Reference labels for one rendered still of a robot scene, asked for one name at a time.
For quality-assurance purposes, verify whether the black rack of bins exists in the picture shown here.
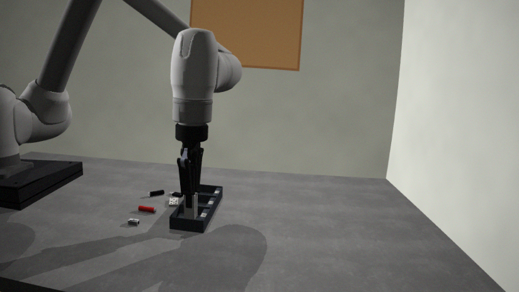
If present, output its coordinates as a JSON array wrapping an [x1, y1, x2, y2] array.
[[169, 184, 223, 233]]

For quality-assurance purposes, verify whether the red battery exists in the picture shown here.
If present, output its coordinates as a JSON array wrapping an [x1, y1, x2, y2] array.
[[138, 206, 157, 213]]

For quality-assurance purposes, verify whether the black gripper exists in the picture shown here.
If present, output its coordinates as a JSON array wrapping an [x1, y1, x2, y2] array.
[[175, 123, 208, 220]]

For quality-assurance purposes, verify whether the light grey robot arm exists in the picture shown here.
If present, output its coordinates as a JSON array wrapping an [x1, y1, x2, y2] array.
[[0, 0, 242, 179]]

